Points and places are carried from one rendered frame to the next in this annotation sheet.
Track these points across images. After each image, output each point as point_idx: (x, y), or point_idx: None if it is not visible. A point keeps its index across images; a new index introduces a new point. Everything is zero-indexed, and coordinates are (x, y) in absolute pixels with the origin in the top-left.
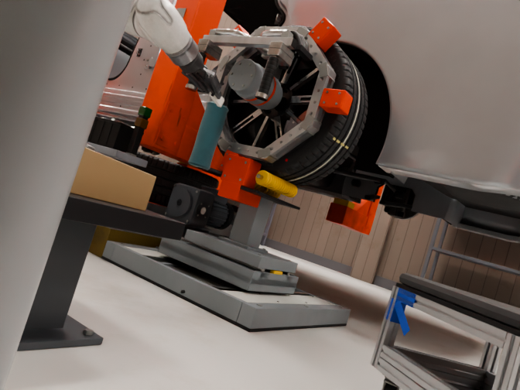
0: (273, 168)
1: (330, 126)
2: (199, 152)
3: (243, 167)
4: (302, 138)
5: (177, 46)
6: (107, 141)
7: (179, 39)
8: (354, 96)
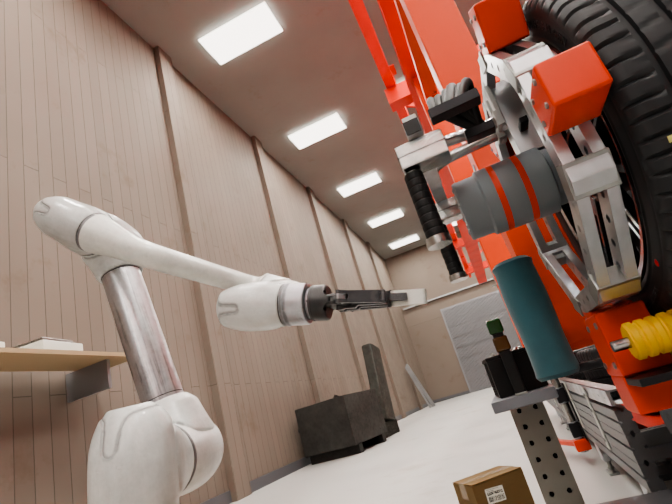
0: (661, 294)
1: (628, 130)
2: (531, 357)
3: (601, 337)
4: (609, 207)
5: (268, 317)
6: (496, 390)
7: (260, 312)
8: (629, 13)
